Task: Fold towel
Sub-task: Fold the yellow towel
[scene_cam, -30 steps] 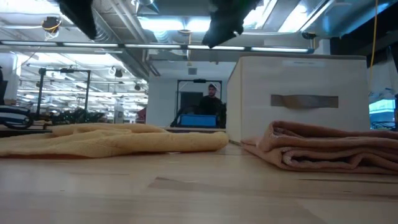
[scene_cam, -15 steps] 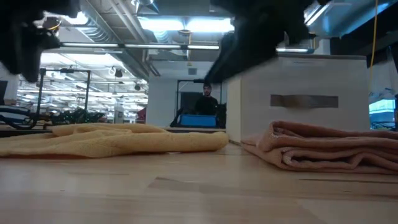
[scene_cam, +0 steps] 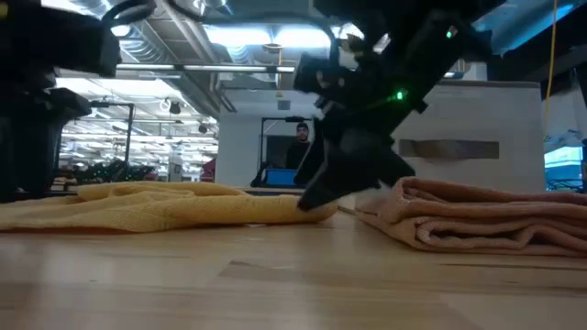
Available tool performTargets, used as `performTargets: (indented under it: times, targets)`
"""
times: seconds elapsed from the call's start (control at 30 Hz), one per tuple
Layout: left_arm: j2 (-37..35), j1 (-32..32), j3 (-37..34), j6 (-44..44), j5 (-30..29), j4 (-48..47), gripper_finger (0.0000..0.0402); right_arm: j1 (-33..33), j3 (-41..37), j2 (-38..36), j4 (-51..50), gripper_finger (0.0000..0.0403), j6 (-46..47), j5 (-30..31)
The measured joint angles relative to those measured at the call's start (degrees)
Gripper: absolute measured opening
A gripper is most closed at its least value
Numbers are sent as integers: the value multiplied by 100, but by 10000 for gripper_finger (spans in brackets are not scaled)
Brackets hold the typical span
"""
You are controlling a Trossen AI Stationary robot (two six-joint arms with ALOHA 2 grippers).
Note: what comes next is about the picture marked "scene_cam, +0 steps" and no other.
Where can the blue plastic bin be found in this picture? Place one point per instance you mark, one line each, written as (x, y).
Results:
(280, 177)

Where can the beige fabric storage box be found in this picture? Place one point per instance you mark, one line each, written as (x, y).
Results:
(481, 114)

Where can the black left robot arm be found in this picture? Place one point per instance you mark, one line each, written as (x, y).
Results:
(46, 41)

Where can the yellow towel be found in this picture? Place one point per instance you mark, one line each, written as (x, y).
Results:
(160, 206)

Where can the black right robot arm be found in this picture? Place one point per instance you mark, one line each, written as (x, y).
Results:
(390, 14)

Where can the person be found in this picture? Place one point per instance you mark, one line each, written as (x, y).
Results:
(299, 146)

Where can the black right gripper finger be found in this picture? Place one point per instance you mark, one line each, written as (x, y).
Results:
(348, 169)
(311, 160)

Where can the pink towel with white lines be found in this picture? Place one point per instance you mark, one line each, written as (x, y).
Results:
(481, 215)

